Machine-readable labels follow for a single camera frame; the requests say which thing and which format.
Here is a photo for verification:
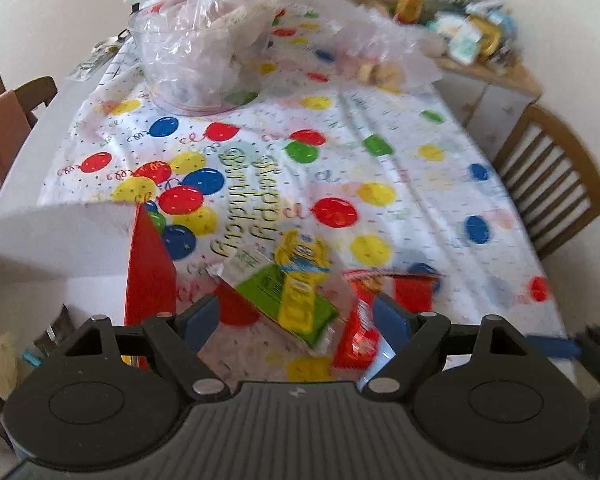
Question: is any red snack bag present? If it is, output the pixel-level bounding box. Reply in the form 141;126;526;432
332;263;442;370

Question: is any green snack packet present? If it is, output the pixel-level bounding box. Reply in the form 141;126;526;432
207;246;339;350

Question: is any yellow sauce sachet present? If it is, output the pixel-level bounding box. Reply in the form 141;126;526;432
274;228;330;335

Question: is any red white cardboard box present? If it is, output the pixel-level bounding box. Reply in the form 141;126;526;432
0;200;179;371

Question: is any balloon birthday tablecloth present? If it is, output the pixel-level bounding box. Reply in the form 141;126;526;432
38;6;565;384

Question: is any wooden slatted chair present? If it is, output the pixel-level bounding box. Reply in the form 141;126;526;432
493;103;600;260

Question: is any white wooden sideboard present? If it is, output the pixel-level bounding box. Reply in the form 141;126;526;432
434;58;543;159

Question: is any brown chair far left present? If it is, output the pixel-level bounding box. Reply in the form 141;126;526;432
0;75;59;216

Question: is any large clear plastic bag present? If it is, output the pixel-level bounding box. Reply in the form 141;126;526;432
124;0;277;115

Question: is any plastic bag with cookies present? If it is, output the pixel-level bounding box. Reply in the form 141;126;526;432
275;0;444;92

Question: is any white tissue pack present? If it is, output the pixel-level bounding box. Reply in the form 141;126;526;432
432;12;482;66

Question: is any yellow tin on sideboard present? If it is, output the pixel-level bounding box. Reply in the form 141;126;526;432
468;15;503;58

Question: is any amber glass jar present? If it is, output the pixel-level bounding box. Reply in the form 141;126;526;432
394;0;424;25

